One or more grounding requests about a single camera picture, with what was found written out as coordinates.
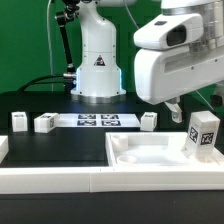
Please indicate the white fence bar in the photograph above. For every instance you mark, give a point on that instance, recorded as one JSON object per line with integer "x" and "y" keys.
{"x": 4, "y": 148}
{"x": 107, "y": 179}

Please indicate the white square table top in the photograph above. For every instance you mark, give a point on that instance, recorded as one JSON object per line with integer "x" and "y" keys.
{"x": 154, "y": 149}

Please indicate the white front fence bar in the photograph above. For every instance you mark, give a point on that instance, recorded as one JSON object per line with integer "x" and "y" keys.
{"x": 107, "y": 179}

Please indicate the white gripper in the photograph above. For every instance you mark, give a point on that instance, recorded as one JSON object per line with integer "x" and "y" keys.
{"x": 175, "y": 103}

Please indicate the white left fence bar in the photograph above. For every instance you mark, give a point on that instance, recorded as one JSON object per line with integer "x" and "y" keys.
{"x": 4, "y": 148}

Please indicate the white sheet with tags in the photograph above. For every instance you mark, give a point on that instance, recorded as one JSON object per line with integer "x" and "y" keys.
{"x": 98, "y": 120}

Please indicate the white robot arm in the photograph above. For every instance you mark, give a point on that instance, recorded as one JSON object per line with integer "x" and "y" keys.
{"x": 180, "y": 51}

